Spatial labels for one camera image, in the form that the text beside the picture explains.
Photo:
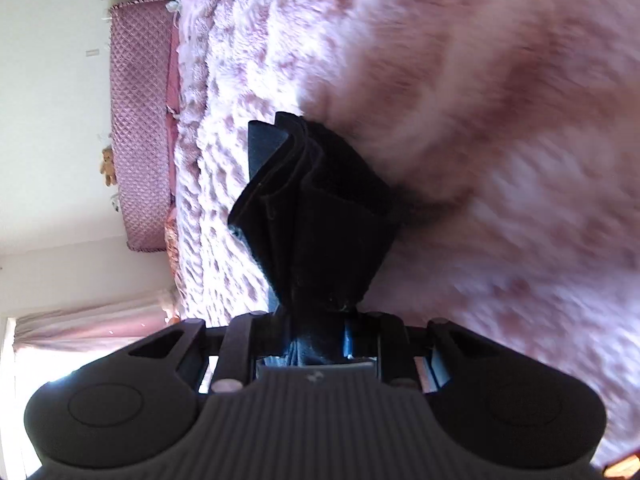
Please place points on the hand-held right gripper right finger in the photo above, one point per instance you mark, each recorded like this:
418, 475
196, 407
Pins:
395, 350

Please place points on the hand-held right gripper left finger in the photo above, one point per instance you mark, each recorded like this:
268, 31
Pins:
235, 350

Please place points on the black pants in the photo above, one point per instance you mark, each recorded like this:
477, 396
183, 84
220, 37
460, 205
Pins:
320, 220

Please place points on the orange plush toy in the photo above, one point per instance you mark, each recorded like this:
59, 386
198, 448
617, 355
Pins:
173, 318

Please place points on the pink floral pillow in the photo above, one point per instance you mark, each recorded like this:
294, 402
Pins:
171, 245

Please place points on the pink curtain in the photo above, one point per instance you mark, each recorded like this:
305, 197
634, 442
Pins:
90, 325

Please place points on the small tan teddy bear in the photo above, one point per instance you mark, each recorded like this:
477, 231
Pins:
108, 166

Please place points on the pink fluffy blanket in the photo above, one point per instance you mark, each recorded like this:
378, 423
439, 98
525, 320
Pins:
475, 135

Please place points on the pink quilted headboard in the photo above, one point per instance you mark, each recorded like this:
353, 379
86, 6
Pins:
140, 125

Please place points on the pink ribbed duvet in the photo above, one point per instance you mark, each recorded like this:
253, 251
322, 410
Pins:
197, 25

